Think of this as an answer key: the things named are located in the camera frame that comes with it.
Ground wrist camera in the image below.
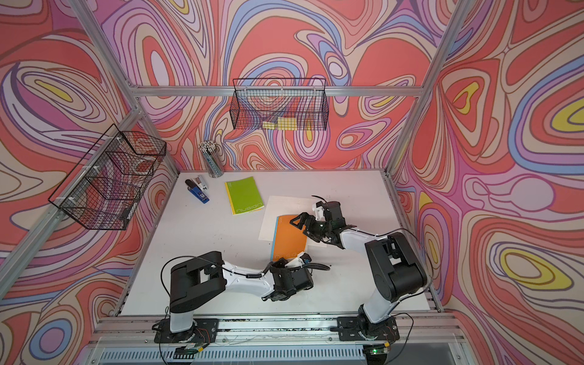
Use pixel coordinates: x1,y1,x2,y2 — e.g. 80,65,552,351
285,253,312,269
312,201,327,221

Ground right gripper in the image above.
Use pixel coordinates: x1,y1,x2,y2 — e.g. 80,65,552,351
290,212,332,242

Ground wire basket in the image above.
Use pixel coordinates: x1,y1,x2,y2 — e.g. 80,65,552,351
229,77,329,131
48,124,167,231

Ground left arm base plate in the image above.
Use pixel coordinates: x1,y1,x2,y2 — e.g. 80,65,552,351
151,318,219,344

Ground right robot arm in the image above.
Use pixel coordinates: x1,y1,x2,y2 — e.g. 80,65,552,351
290,201,429,342

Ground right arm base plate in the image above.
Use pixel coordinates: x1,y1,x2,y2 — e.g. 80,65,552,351
330,316,400,344

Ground mesh pencil cup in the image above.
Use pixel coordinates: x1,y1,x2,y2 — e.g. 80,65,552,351
199,141,224,178

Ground orange cover notebook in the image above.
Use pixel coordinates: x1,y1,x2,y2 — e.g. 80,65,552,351
271,214,307,262

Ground yellow sticky notes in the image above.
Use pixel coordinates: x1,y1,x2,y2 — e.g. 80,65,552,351
262,117,298,131

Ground back wire basket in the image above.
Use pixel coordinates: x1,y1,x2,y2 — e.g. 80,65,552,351
229,77,329,131

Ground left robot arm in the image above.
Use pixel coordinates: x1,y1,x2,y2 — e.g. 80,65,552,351
162,251,331,335

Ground left wire basket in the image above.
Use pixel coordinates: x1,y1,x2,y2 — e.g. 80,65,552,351
48,124,167,231

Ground small white eraser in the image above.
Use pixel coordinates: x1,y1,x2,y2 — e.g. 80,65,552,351
194,175,208,191

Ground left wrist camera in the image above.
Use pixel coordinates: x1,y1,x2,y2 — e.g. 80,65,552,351
285,253,312,269

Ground blue stapler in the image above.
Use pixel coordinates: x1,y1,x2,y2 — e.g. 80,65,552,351
185,179,209,204

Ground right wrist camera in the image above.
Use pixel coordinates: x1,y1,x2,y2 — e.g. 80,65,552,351
312,201,327,221

